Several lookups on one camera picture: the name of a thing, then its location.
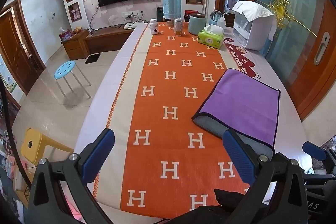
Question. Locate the green tissue box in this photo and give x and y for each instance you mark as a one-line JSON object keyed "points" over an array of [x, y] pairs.
{"points": [[210, 40]]}

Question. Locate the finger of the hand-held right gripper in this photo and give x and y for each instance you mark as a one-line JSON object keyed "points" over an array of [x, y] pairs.
{"points": [[313, 150]]}

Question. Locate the white set-top box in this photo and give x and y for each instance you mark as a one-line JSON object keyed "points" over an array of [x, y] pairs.
{"points": [[130, 25]]}

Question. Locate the orange letter-print blanket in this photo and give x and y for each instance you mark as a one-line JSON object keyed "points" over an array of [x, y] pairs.
{"points": [[170, 77]]}

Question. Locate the blue round stool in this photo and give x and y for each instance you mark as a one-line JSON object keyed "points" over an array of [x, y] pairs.
{"points": [[65, 69]]}

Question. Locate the low wooden tv stand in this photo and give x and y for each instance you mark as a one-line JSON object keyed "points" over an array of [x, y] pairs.
{"points": [[107, 36]]}

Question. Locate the red and black container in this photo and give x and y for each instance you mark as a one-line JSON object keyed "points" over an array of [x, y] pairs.
{"points": [[189, 15]]}

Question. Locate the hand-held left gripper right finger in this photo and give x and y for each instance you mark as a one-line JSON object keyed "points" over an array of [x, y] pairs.
{"points": [[239, 158]]}

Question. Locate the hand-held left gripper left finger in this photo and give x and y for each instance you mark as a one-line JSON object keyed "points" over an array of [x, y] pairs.
{"points": [[99, 153]]}

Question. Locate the white countertop appliance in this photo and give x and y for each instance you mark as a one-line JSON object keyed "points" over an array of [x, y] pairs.
{"points": [[249, 35]]}

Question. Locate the glass snow globe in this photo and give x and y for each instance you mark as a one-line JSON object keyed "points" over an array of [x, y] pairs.
{"points": [[215, 16]]}

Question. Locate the light blue cylindrical container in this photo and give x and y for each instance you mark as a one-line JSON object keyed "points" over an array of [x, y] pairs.
{"points": [[172, 6]]}

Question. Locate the pink tissue box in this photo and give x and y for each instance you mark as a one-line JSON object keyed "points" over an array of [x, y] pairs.
{"points": [[65, 35]]}

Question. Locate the wooden side cabinet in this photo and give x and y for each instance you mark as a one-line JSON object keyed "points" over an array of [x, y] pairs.
{"points": [[76, 47]]}

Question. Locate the black floor mat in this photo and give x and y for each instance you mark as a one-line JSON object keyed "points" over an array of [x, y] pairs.
{"points": [[93, 58]]}

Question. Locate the white cloth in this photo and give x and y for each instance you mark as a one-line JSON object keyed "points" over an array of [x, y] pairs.
{"points": [[254, 10]]}

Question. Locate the purple towel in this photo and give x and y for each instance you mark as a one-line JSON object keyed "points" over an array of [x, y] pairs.
{"points": [[244, 103]]}

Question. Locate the white tablecloth with red print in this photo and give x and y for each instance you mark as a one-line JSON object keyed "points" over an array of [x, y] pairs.
{"points": [[110, 87]]}

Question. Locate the yellow plastic stool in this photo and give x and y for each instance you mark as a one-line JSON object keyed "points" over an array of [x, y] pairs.
{"points": [[34, 142]]}

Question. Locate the white bottle with red label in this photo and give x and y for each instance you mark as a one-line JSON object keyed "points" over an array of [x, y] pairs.
{"points": [[154, 27]]}

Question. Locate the black small appliance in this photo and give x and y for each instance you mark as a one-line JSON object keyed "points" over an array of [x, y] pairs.
{"points": [[160, 14]]}

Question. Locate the glass jar with metal lid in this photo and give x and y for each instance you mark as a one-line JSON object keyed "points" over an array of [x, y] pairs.
{"points": [[178, 27]]}

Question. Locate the wooden sliding door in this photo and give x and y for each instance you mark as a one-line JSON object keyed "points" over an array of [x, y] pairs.
{"points": [[317, 87]]}

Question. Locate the teal canister with dark lid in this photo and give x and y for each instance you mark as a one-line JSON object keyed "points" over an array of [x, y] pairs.
{"points": [[197, 25]]}

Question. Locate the white squeeze bottle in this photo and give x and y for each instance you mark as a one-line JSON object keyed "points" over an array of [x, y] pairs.
{"points": [[221, 21]]}

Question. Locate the golden hanging ornament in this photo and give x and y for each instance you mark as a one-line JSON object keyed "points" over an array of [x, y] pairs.
{"points": [[282, 3]]}

